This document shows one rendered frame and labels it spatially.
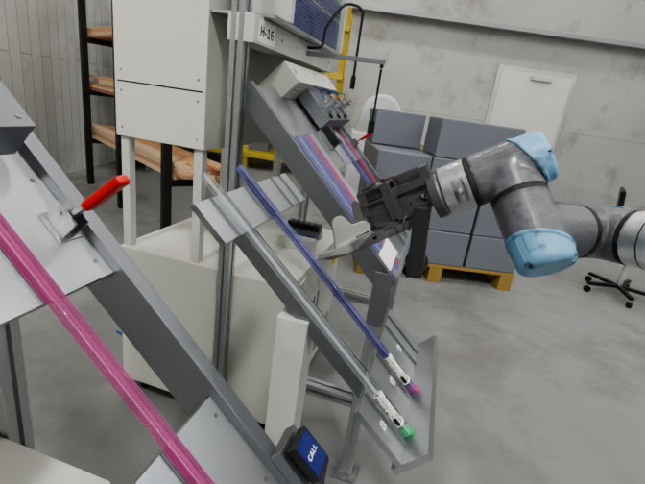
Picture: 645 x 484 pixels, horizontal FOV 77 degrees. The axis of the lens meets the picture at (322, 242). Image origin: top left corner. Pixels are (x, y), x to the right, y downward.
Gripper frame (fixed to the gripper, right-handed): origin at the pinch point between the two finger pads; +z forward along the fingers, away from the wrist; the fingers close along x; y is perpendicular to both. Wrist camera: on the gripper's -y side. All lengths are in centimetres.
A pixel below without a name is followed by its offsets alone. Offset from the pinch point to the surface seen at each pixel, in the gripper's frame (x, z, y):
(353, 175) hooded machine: -380, 97, -7
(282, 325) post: 3.5, 13.7, -9.6
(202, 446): 35.1, 8.5, -8.3
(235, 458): 32.8, 7.6, -12.3
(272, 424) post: 4.1, 25.8, -28.9
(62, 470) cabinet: 30, 42, -12
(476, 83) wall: -740, -68, 38
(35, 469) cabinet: 32, 45, -10
